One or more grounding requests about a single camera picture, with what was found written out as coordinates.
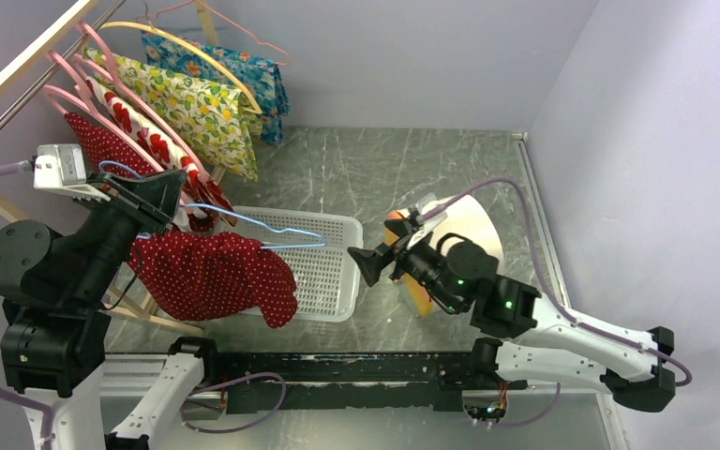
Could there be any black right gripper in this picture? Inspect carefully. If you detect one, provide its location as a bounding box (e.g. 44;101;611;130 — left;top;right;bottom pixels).
347;217;463;313

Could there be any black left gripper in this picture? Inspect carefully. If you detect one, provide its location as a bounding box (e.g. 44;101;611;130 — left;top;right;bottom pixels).
69;165;188;303

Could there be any blue wire hanger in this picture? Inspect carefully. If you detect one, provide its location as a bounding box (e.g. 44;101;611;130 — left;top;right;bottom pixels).
97;159;330;251

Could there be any red polka dot skirt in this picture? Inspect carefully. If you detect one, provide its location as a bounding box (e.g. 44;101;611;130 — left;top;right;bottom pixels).
63;112;212;234
127;231;298;328

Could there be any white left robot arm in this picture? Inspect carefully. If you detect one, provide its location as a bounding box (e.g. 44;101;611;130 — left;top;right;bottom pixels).
0;170;222;449

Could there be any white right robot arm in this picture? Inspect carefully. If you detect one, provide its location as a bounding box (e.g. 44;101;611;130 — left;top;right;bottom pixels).
347;217;677;413

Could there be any white red flower skirt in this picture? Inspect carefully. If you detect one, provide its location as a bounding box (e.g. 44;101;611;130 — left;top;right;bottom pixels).
84;76;233;211

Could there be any red polka dot hanging skirt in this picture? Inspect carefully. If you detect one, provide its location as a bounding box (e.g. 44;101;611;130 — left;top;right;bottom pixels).
63;112;212;234

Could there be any yellow lemon print skirt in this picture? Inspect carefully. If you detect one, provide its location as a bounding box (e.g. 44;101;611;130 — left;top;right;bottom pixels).
115;54;263;181

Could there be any yellow wooden hanger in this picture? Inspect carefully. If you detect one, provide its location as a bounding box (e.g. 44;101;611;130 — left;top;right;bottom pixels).
100;21;263;114

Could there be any pink plastic hanger middle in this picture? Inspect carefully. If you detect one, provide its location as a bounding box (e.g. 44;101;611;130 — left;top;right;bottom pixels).
50;52;217;189

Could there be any pink plastic hanger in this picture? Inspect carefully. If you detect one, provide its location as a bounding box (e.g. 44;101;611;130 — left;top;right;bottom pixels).
77;20;205;173
50;52;217;189
41;84;212;218

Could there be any blue floral skirt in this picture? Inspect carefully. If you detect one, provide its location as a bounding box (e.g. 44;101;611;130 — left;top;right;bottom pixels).
142;32;290;146

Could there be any pink plastic hanger front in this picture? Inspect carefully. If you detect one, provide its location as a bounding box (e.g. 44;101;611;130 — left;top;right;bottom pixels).
41;84;212;218

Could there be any pink plastic hanger back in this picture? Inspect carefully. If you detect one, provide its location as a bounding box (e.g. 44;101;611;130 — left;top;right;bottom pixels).
77;20;205;173

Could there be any white plastic basket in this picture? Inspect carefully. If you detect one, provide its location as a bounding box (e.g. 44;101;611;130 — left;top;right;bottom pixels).
232;205;364;323

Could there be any white cylindrical bin orange lid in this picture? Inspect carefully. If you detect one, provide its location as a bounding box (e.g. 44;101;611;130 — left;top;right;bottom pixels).
384;196;503;316

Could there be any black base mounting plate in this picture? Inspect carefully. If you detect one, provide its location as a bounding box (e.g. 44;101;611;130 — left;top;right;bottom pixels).
171;337;527;414

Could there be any wooden clothes rack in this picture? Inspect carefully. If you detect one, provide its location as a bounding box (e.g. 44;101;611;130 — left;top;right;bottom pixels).
0;1;203;337

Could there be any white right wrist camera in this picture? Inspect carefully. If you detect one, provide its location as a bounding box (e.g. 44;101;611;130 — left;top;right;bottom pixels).
406;193;452;250

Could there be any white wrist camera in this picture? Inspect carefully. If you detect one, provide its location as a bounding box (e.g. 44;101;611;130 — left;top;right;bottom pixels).
33;143;111;202
406;193;452;250

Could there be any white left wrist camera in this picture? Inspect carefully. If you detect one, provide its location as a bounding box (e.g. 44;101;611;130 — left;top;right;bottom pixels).
33;143;111;202

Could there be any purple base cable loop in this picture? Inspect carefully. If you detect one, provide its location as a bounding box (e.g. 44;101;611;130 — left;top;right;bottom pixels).
179;371;288;435

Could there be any pink wire hanger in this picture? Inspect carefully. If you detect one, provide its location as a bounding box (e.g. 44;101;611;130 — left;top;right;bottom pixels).
135;0;291;68

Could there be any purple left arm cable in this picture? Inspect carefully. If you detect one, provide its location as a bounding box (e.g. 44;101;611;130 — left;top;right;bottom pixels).
0;159;57;450

